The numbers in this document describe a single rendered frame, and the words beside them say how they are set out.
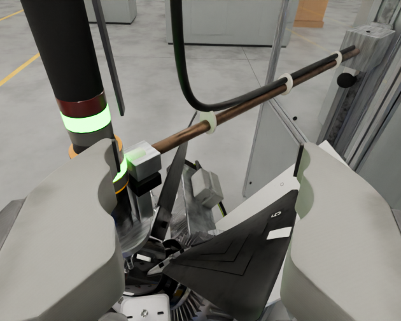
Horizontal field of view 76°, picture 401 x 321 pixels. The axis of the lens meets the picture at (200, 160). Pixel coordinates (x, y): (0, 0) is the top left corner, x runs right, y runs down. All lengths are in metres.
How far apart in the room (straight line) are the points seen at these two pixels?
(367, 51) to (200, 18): 5.27
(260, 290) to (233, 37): 5.80
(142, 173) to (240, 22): 5.72
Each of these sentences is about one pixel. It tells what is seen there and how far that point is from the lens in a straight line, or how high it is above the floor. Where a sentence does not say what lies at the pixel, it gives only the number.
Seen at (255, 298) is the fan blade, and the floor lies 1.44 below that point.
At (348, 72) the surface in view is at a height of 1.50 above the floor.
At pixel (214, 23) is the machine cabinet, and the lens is 5.87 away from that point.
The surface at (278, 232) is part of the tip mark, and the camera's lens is 0.35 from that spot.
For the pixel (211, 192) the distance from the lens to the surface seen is 0.77.
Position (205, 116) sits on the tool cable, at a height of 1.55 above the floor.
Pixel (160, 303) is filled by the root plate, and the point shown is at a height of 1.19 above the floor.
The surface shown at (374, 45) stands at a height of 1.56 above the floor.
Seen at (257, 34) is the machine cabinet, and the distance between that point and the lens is 6.06.
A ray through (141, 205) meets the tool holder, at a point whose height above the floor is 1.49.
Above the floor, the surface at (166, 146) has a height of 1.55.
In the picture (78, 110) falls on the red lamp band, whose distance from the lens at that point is 0.20.
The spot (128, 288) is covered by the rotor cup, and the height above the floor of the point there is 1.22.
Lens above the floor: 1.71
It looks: 41 degrees down
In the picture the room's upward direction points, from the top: 3 degrees clockwise
